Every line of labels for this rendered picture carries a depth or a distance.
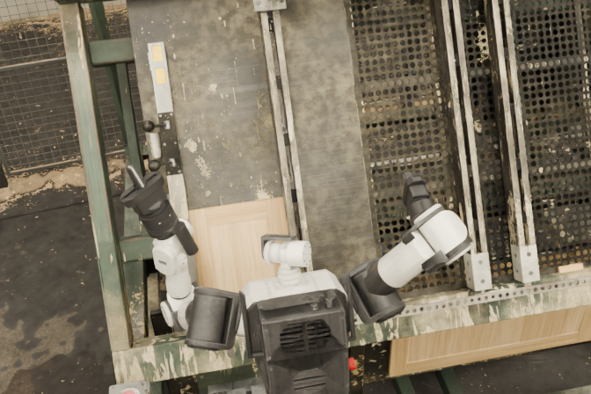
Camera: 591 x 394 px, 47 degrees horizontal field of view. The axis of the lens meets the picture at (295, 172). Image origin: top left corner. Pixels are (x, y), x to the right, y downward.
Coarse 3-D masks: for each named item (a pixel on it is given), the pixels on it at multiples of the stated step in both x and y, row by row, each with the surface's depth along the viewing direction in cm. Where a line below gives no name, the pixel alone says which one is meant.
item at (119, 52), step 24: (480, 0) 236; (552, 0) 239; (360, 24) 231; (408, 24) 233; (432, 24) 234; (96, 48) 220; (120, 48) 221; (120, 72) 223; (120, 96) 223; (552, 192) 243; (384, 216) 235; (120, 240) 224; (144, 240) 225
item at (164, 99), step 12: (156, 84) 215; (168, 84) 216; (156, 96) 215; (168, 96) 216; (168, 108) 216; (168, 180) 217; (180, 180) 218; (180, 192) 218; (180, 204) 218; (180, 216) 218; (192, 264) 220; (192, 276) 220
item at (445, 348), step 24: (552, 264) 259; (408, 288) 252; (552, 312) 278; (576, 312) 281; (432, 336) 272; (456, 336) 275; (480, 336) 278; (504, 336) 281; (528, 336) 284; (552, 336) 288; (576, 336) 290; (408, 360) 279; (432, 360) 281; (456, 360) 285; (480, 360) 288
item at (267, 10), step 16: (256, 0) 211; (272, 0) 206; (272, 16) 218; (272, 32) 220; (272, 48) 220; (272, 64) 217; (272, 80) 217; (272, 96) 217; (288, 96) 218; (272, 112) 222; (288, 112) 218; (288, 128) 218; (288, 144) 219; (288, 160) 222; (288, 176) 223; (288, 192) 219; (288, 208) 220; (304, 208) 220; (288, 224) 220; (304, 224) 221; (304, 240) 221; (304, 272) 225
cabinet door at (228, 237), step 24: (192, 216) 221; (216, 216) 222; (240, 216) 223; (264, 216) 224; (216, 240) 223; (240, 240) 224; (216, 264) 223; (240, 264) 224; (264, 264) 225; (240, 288) 224
